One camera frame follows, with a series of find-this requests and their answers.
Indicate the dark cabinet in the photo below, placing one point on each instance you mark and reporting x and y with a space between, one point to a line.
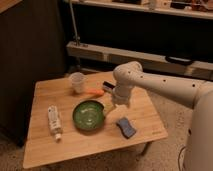
32 49

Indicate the orange carrot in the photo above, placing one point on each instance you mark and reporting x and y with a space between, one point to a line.
96 92

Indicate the translucent plastic cup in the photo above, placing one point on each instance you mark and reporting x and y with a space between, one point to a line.
77 80

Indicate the wooden folding table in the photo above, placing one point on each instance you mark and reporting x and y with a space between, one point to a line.
42 149

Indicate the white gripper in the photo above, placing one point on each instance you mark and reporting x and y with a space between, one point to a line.
117 100

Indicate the black brush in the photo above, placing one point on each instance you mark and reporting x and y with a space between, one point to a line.
108 87

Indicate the green ceramic bowl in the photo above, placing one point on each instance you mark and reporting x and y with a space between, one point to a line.
88 115

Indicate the metal pole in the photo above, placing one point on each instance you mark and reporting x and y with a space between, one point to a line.
76 36

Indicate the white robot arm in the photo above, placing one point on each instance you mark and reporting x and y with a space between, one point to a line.
192 93

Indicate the black handle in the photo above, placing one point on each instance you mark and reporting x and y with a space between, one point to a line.
178 61

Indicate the wooden shelf beam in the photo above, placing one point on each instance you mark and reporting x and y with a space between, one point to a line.
153 62

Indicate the blue sponge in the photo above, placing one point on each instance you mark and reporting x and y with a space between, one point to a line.
126 128

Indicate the white plastic bottle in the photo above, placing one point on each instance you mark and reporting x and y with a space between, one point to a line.
54 123

